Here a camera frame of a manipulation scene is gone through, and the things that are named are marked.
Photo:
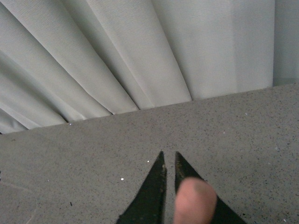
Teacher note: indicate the pink chopstick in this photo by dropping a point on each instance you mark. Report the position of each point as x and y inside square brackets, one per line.
[195, 202]

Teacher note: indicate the grey pleated curtain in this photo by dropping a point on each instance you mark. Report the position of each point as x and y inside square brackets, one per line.
[68, 60]

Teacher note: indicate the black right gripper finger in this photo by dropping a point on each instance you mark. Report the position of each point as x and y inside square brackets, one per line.
[148, 205]

